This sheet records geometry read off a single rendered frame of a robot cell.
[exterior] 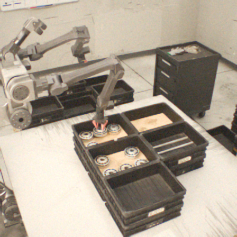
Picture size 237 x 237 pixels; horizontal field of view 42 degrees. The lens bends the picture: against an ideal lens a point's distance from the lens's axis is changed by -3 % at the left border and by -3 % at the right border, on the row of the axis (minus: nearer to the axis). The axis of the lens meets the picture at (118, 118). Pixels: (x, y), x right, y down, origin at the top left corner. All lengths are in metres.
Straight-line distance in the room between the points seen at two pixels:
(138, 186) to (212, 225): 0.51
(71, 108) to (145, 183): 1.76
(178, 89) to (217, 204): 1.79
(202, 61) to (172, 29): 2.45
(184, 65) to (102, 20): 2.13
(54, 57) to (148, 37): 1.74
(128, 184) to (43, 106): 1.71
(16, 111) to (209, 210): 1.36
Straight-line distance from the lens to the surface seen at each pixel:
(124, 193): 1.94
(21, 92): 1.71
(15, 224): 2.62
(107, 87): 2.00
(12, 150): 2.55
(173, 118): 2.52
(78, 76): 1.77
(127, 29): 5.50
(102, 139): 2.33
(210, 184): 2.26
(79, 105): 3.57
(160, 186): 2.00
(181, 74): 3.54
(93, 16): 5.16
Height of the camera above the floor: 2.26
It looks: 34 degrees down
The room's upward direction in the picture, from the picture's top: 1 degrees clockwise
